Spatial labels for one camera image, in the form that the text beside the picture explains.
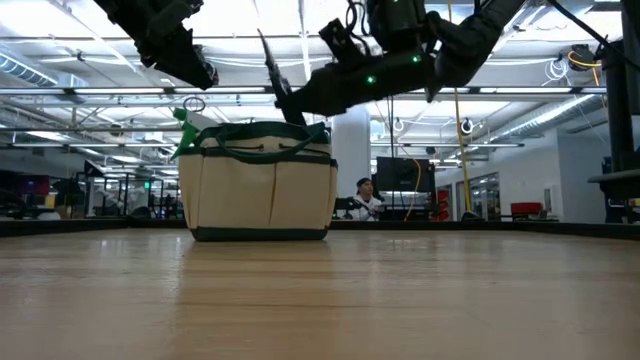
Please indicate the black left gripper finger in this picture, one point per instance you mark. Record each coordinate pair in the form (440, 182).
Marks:
(187, 60)

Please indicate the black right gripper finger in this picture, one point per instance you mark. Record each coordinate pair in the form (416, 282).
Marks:
(300, 102)

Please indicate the green plastic spray bottle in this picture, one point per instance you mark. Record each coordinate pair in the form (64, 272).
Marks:
(197, 120)

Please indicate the beige green canvas gardening bag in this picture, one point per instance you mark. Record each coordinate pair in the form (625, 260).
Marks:
(250, 200)

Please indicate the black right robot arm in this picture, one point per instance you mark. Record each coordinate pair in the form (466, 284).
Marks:
(475, 40)

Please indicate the black background monitor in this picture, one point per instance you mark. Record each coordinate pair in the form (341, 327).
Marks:
(400, 175)

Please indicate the person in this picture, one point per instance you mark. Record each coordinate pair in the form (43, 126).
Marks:
(367, 202)

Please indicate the red seat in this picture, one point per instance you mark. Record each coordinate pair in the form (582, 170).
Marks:
(526, 208)

